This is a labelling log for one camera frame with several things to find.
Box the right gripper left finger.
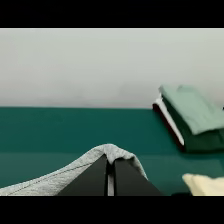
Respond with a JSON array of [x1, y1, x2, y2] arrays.
[[57, 154, 109, 197]]

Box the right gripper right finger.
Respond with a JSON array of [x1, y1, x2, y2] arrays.
[[113, 158, 164, 197]]

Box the grey garment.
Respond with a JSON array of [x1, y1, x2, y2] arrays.
[[0, 143, 149, 197]]

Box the dark red garment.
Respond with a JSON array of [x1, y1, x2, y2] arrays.
[[152, 103, 186, 152]]

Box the pale yellow garment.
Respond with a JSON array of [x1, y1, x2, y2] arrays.
[[181, 173, 224, 197]]

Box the white garment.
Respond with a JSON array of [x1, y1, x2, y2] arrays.
[[154, 96, 186, 147]]

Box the dark green garment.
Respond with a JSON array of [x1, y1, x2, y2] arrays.
[[161, 96, 224, 154]]

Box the light green garment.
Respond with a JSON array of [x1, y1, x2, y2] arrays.
[[158, 84, 224, 136]]

